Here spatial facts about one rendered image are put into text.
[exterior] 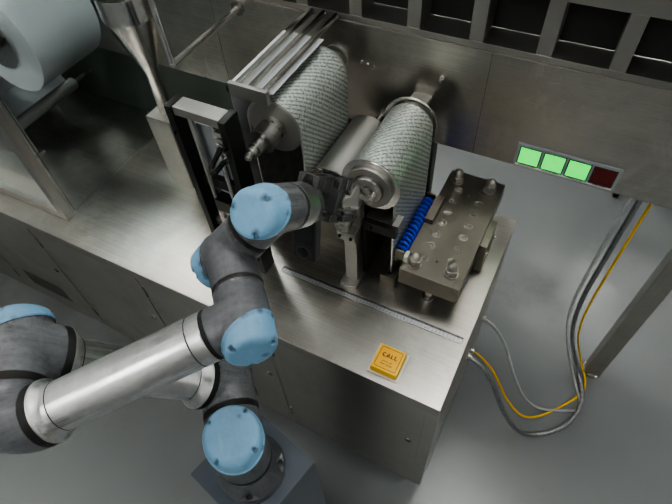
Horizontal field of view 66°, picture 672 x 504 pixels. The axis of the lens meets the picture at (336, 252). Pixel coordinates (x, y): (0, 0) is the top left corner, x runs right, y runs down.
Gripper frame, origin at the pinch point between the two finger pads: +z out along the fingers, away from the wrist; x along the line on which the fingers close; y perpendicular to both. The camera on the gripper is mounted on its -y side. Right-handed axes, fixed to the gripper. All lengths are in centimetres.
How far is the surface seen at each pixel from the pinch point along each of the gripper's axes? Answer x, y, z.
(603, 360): -78, -50, 127
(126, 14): 69, 26, 8
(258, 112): 30.9, 12.0, 12.6
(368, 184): 1.6, 3.4, 16.6
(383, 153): 1.0, 10.7, 19.4
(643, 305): -77, -19, 101
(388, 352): -13.2, -36.2, 23.8
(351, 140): 13.9, 10.6, 31.4
